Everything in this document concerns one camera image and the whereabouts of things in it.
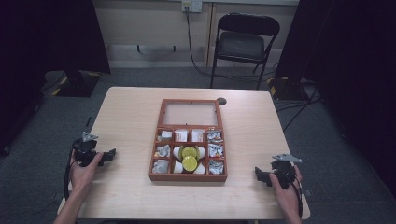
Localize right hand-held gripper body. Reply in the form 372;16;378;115
270;153;304;190

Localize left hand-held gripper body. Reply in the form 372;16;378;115
73;131;106;168

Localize person's right hand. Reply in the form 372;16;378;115
268;164;304;209

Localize person's left hand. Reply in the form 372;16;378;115
69;150;105;194

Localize silver printed packet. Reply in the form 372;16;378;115
207;143;224;159
206;130;223;144
208;160;225;175

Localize silver crumpled packet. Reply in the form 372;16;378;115
152;159;170;175
154;144;172;159
157;130;173;143

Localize white plastic capsule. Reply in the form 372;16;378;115
172;161;185;175
193;162;207;175

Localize stand base with striped tape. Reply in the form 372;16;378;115
50;69;103;98
266;76;310;101

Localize wooden compartment box with lid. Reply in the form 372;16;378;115
148;98;229;183

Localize white red sachet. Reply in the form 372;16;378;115
174;129;189;143
191;129;205;143

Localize black curtain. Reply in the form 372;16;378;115
275;0;396;188
0;0;112;157

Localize black folding chair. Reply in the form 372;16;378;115
209;12;281;91

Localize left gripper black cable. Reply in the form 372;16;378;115
63;139;82;201

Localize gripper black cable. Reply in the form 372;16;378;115
63;139;82;201
281;174;304;219

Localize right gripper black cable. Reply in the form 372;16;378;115
281;174;304;219

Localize black floor cables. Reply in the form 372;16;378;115
275;78;323;133

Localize white wall socket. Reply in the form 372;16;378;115
181;0;204;14

